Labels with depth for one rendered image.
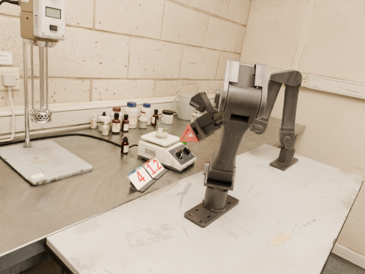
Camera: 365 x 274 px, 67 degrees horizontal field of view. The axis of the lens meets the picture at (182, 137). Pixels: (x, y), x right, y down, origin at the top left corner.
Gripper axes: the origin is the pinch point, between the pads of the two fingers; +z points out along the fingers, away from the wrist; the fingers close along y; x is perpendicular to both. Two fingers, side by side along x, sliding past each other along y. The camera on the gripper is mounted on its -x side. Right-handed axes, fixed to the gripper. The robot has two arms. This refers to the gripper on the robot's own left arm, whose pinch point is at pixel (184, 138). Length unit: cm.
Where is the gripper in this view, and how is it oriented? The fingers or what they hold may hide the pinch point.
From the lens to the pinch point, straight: 97.4
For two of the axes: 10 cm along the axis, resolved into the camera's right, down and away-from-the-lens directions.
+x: 4.5, 8.9, -0.5
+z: -7.5, 4.1, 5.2
